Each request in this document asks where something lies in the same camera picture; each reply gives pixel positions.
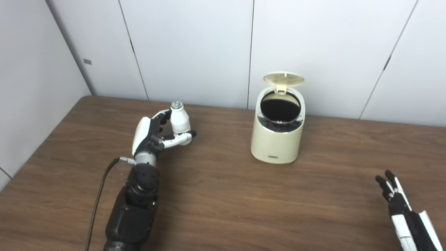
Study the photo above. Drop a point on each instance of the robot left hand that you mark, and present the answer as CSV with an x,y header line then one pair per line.
x,y
144,136

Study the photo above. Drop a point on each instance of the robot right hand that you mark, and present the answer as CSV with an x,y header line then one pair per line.
x,y
404,223

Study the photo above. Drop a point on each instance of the small white plastic bottle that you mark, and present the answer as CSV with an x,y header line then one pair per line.
x,y
179,120

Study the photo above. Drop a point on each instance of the cream-colored bin body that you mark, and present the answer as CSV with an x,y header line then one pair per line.
x,y
277,144

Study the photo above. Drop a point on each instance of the cream round bin lid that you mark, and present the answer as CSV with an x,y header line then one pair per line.
x,y
284,78

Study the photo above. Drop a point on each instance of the black bin liner bag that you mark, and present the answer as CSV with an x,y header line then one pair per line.
x,y
280,108

